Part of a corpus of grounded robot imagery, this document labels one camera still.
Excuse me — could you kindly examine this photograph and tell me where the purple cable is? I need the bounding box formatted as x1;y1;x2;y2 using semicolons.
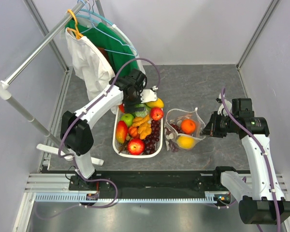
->
205;87;282;232
33;58;161;219

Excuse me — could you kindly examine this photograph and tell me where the yellow red mango back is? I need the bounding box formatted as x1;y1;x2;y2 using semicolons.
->
146;98;164;108

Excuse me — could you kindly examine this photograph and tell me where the green apple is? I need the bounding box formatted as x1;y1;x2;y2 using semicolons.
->
120;114;134;128

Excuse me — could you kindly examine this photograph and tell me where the blue clothes hanger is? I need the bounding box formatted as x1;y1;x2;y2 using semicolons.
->
77;0;138;57

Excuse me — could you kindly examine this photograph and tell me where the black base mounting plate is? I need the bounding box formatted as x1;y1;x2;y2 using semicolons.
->
69;166;232;197

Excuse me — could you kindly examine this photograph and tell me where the red yellow mango left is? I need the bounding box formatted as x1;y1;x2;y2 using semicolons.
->
115;120;128;144

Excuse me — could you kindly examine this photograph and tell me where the red apple back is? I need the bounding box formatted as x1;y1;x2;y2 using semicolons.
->
150;107;164;121

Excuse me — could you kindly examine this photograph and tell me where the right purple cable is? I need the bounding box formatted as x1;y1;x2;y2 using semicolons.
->
205;87;282;232

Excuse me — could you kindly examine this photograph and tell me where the yellow ginger root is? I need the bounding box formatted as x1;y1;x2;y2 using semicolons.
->
132;115;152;140

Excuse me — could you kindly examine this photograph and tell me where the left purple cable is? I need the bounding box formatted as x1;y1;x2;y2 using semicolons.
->
33;58;161;219

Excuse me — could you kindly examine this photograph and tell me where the orange fruit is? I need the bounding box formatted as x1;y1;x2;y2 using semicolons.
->
181;119;196;134

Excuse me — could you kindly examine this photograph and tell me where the dark grape bunch right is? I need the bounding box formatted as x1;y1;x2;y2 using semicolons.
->
144;120;161;155

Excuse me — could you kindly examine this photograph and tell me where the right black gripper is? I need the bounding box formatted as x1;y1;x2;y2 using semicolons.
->
200;111;239;138

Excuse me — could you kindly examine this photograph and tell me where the green shirt on hanger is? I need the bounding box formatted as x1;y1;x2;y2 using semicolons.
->
78;23;134;73

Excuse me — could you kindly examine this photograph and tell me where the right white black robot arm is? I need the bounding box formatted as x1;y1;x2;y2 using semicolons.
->
201;96;290;226

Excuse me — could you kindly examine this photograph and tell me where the red apple front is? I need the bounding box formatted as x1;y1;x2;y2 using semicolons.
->
128;138;145;155

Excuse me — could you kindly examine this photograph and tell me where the orange clothes hanger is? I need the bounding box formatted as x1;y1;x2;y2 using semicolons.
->
66;9;83;40

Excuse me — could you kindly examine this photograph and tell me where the metal clothes rack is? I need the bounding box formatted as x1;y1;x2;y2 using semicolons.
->
0;0;104;167

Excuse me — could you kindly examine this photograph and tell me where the green cabbage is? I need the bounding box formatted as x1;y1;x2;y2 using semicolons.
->
134;103;150;115

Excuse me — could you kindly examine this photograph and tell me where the yellow lemon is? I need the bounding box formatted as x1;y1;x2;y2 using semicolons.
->
176;136;196;150

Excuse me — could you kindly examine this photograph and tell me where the red tomato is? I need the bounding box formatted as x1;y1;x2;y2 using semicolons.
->
118;104;125;114

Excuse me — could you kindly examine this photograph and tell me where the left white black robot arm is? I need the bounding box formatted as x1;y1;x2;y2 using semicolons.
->
58;69;147;190

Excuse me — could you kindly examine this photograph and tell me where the clear polka dot zip bag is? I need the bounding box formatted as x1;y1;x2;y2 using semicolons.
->
164;108;205;152

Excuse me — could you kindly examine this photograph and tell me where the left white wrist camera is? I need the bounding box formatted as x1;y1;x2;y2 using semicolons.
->
140;86;159;103

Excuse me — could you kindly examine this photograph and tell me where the red apple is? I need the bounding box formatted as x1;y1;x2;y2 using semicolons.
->
128;138;145;155
150;107;164;121

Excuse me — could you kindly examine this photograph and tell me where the small orange pumpkin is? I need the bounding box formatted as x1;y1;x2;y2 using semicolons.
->
128;126;139;138

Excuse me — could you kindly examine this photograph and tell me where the white plastic fruit basket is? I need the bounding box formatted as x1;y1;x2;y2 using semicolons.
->
113;108;163;159

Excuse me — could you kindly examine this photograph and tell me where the light blue cable duct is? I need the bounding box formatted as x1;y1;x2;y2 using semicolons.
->
35;192;241;203

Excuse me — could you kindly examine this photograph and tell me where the dark purple grape bunch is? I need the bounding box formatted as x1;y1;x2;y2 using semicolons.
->
164;123;182;152

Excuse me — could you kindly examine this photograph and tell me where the white shirt on hanger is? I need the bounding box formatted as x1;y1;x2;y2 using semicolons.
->
65;28;115;101

